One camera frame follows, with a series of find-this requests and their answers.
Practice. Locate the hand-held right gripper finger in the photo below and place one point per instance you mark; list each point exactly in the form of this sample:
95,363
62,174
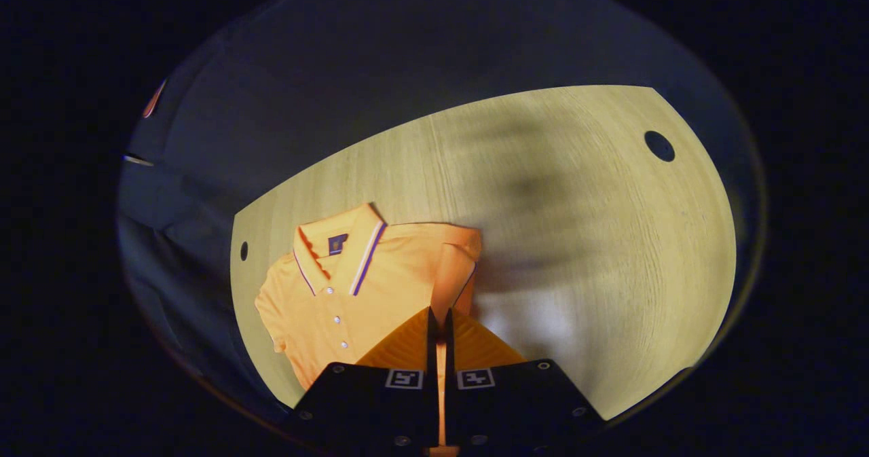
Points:
432,348
449,348

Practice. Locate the orange T-shirt with striped collar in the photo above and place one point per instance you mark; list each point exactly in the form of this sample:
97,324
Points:
353,307

